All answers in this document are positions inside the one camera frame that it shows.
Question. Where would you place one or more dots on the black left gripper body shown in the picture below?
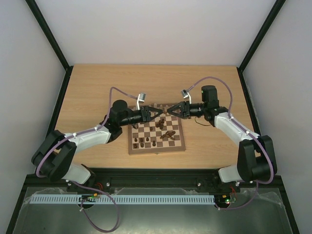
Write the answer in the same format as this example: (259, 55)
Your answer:
(145, 114)

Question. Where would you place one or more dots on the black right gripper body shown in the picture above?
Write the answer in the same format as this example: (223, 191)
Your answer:
(185, 110)

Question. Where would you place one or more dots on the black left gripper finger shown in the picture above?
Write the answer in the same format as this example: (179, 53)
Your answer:
(156, 117)
(154, 109)

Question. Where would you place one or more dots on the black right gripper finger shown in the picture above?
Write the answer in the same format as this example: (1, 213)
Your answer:
(175, 115)
(175, 108)

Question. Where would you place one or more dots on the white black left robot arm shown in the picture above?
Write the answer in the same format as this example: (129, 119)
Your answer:
(54, 158)

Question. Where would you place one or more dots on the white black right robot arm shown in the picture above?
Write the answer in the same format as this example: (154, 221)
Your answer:
(256, 157)

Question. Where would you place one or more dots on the row of light chess pieces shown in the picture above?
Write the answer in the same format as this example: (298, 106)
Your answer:
(164, 106)

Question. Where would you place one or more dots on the pile of dark chess pieces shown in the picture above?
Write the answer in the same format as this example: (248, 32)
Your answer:
(154, 132)

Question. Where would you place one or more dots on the wooden chess board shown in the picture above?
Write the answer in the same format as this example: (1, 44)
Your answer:
(137, 131)

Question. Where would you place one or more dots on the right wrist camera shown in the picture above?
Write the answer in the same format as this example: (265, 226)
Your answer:
(186, 95)

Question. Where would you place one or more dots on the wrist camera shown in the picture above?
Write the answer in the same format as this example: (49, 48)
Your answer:
(140, 100)
(186, 95)

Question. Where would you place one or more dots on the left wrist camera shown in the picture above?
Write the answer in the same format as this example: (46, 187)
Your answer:
(140, 100)

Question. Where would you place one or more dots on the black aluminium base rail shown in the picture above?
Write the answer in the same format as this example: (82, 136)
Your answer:
(200, 180)

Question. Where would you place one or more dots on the light blue slotted cable duct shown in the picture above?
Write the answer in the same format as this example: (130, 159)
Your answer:
(125, 199)

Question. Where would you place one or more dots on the black frame post right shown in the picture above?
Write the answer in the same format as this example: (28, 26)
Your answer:
(277, 6)

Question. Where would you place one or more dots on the black frame post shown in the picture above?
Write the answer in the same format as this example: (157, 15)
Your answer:
(33, 6)
(277, 6)

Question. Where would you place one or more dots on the black frame post left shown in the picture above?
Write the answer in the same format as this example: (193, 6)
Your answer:
(33, 6)

